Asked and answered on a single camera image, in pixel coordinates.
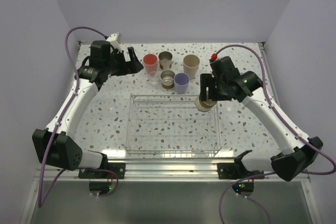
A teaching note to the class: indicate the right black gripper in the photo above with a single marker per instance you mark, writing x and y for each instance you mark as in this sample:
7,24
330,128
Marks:
207,81

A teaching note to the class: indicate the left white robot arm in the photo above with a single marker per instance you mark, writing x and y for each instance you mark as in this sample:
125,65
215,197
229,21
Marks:
55,145

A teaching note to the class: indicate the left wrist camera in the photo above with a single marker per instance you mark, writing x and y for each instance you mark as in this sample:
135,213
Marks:
113,38

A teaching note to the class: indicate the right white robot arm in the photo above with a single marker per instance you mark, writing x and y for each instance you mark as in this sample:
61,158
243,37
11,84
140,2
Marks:
297,149

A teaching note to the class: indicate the cream steel cup brown band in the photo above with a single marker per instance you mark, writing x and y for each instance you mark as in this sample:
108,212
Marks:
204,106

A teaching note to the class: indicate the steel cup front middle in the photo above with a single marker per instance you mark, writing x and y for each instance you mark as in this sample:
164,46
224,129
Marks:
167,79

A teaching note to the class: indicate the clear glass cup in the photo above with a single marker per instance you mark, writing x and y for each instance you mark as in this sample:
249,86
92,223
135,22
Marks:
154,78

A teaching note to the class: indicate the steel cup back row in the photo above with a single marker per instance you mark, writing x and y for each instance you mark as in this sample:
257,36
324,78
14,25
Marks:
165,60

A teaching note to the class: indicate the tall beige cup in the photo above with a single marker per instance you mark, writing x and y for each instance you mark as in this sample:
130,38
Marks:
190,65

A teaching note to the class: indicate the red plastic cup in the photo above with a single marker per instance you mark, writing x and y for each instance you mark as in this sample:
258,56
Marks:
150,63

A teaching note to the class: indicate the aluminium mounting rail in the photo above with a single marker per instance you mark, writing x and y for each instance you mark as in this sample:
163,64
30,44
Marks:
171,170

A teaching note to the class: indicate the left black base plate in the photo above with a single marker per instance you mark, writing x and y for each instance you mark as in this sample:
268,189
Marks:
110,170

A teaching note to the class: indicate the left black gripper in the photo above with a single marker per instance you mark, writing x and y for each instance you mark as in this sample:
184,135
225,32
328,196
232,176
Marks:
130,66

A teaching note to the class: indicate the purple plastic cup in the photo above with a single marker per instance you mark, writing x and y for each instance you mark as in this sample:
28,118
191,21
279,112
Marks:
181,81

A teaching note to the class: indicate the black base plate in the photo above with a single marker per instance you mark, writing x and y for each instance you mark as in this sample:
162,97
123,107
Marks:
110,170
233,171

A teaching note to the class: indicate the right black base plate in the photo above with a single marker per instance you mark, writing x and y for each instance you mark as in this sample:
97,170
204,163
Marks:
233,171

